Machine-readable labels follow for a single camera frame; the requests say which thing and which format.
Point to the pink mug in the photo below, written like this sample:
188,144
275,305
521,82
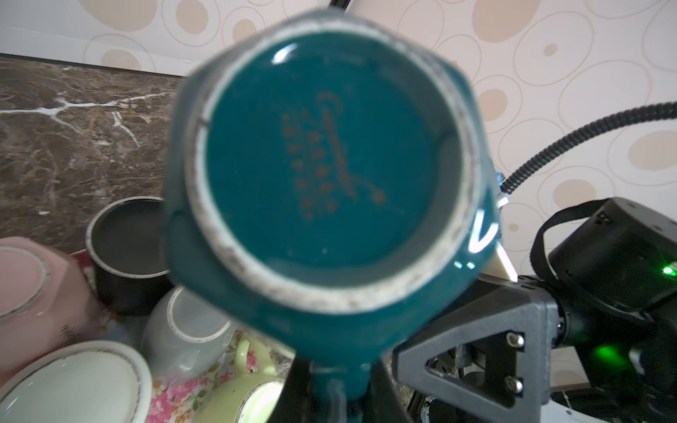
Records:
46,303

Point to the black mug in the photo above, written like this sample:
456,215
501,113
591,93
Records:
124,243

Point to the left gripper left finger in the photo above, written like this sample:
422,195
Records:
295,404

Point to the light green mug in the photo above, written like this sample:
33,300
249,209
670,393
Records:
254,389

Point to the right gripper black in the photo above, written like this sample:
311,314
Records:
611,266

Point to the floral serving tray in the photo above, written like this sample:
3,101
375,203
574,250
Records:
176,401

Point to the dark green mug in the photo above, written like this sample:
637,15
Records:
328,185

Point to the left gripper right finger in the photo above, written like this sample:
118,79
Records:
381,403

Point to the grey mug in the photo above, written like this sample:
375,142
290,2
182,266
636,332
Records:
184,336

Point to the white mug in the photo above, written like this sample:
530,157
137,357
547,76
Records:
94,381

